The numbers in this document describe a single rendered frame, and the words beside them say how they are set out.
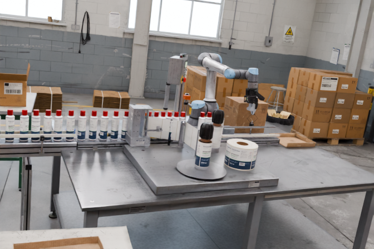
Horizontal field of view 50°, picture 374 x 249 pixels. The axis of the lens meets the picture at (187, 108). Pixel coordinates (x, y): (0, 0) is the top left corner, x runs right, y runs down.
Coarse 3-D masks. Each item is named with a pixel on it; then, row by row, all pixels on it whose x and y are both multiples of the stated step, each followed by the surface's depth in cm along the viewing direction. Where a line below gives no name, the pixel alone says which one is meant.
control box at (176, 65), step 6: (174, 60) 285; (180, 60) 284; (174, 66) 286; (180, 66) 285; (168, 72) 288; (174, 72) 287; (180, 72) 286; (168, 78) 289; (174, 78) 288; (180, 78) 288
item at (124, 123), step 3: (126, 111) 277; (126, 114) 277; (123, 117) 277; (126, 117) 277; (123, 120) 278; (126, 120) 277; (123, 123) 278; (126, 123) 278; (123, 126) 278; (126, 126) 278; (123, 129) 279; (126, 129) 279; (123, 132) 279; (123, 135) 279; (123, 138) 280
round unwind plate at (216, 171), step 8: (184, 160) 253; (192, 160) 255; (184, 168) 239; (192, 168) 241; (216, 168) 246; (224, 168) 247; (192, 176) 229; (200, 176) 230; (208, 176) 232; (216, 176) 233
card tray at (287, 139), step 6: (282, 138) 352; (288, 138) 354; (294, 138) 357; (300, 138) 357; (306, 138) 350; (282, 144) 335; (288, 144) 328; (294, 144) 331; (300, 144) 334; (306, 144) 336; (312, 144) 339
